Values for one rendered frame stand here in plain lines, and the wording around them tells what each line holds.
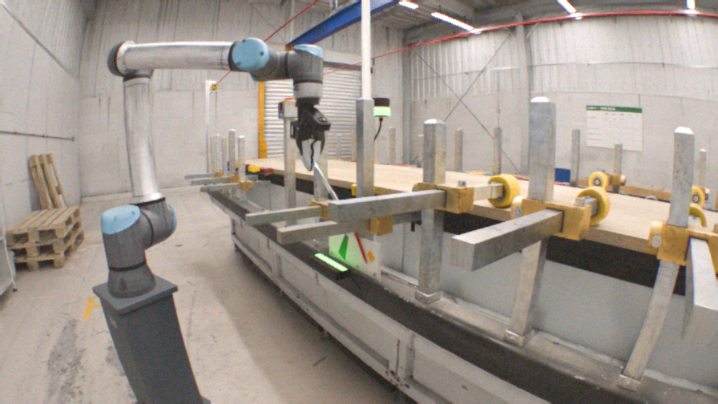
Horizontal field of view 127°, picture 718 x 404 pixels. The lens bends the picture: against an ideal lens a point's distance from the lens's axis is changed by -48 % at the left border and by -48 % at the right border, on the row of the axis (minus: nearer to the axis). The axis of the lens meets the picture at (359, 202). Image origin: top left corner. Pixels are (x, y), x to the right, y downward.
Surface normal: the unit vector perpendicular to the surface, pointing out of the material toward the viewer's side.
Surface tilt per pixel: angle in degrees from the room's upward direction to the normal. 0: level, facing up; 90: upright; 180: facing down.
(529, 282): 90
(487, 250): 90
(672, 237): 90
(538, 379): 90
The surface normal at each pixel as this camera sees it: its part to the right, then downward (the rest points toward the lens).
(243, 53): 0.02, 0.19
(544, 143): -0.82, 0.10
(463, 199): 0.57, 0.14
